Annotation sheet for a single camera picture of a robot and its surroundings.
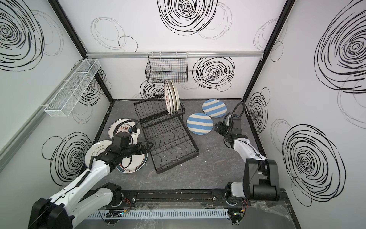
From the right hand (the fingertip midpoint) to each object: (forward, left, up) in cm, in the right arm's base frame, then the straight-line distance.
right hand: (219, 127), depth 90 cm
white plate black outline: (-13, +80, -9) cm, 81 cm away
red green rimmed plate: (-27, +46, +6) cm, 54 cm away
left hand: (-14, +44, +1) cm, 46 cm away
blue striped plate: (+26, -1, -11) cm, 28 cm away
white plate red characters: (-17, +49, +24) cm, 57 cm away
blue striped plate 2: (+10, +12, -11) cm, 19 cm away
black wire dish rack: (-7, +30, -10) cm, 32 cm away
